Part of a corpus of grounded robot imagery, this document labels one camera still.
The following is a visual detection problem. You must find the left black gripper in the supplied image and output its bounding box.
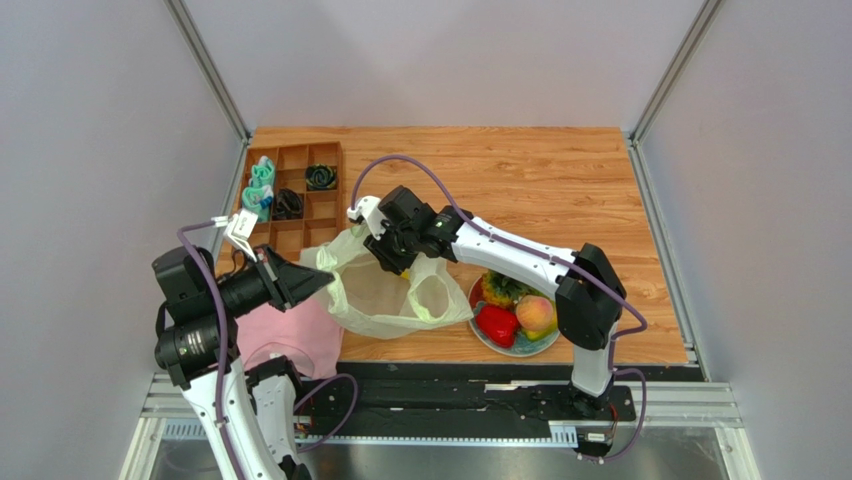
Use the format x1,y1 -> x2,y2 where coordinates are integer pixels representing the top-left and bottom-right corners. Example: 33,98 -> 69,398
205,242 -> 332,317

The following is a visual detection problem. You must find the avocado print plastic bag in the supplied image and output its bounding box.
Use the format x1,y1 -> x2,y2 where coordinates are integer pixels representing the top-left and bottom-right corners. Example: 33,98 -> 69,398
299,225 -> 473,340

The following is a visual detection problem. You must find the fake pineapple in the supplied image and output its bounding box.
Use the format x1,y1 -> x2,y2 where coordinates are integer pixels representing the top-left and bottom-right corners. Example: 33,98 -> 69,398
481,270 -> 531,310

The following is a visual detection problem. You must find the fake red apple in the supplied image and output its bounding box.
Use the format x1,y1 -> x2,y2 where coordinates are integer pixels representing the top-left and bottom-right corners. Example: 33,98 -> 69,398
475,304 -> 520,348

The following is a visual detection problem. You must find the fake peach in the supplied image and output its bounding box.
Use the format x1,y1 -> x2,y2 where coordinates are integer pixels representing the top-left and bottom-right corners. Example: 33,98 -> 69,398
515,295 -> 556,332

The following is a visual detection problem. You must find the fake papaya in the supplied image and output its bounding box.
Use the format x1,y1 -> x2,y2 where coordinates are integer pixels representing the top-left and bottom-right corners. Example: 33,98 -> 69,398
521,315 -> 558,342

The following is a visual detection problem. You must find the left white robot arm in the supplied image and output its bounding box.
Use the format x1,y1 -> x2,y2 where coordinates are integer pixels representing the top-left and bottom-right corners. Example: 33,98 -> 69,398
152,245 -> 334,479

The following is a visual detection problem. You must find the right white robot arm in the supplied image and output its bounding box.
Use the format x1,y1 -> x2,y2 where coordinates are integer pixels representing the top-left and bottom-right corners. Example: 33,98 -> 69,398
347,186 -> 633,398

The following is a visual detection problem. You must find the pink folded cloth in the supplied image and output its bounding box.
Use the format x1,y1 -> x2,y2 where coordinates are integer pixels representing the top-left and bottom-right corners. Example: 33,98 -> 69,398
237,299 -> 344,380

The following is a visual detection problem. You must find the black rolled sock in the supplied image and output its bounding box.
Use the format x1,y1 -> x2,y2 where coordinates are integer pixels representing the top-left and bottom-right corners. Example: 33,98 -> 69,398
271,188 -> 305,221

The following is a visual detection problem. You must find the teal rolled sock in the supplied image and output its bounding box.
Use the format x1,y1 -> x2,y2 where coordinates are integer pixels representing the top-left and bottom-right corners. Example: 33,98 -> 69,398
249,155 -> 276,188
241,185 -> 275,223

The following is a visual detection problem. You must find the dark rolled sock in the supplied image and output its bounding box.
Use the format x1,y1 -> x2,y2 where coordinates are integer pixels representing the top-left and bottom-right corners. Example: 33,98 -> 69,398
304,164 -> 338,191

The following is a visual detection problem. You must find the red teal floral plate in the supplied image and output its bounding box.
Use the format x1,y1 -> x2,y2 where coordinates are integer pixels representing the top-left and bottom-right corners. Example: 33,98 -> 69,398
468,270 -> 558,358

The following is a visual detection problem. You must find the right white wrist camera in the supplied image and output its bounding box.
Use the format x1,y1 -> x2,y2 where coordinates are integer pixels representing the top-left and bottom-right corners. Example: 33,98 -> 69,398
346,196 -> 387,240

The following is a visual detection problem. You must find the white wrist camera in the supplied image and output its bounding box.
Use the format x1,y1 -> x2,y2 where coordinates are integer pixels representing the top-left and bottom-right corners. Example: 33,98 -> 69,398
346,196 -> 387,240
211,208 -> 258,262

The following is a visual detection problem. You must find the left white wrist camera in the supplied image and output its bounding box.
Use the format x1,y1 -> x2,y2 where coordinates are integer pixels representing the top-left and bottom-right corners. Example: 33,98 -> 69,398
211,208 -> 258,262

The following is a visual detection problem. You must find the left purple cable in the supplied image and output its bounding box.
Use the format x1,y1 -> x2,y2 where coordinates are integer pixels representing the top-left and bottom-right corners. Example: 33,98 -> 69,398
176,222 -> 251,480

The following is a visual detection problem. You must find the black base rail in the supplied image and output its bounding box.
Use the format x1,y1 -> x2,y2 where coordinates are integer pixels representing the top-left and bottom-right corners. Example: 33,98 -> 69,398
296,362 -> 638,440

